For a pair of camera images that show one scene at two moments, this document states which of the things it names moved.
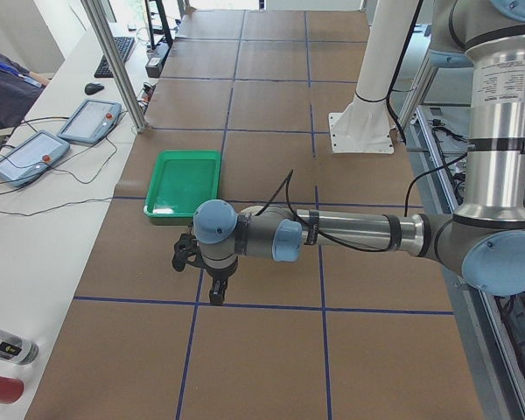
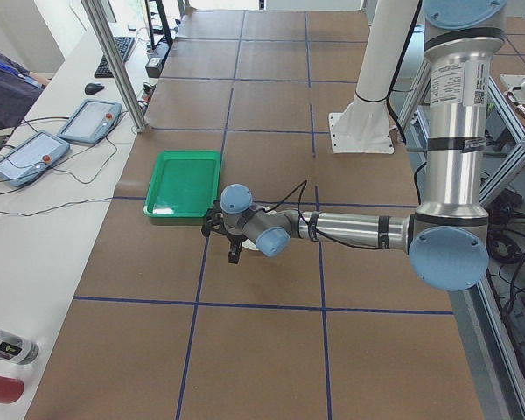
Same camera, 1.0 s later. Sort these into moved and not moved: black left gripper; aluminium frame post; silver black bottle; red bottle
Moved: black left gripper
Not moved: red bottle; silver black bottle; aluminium frame post
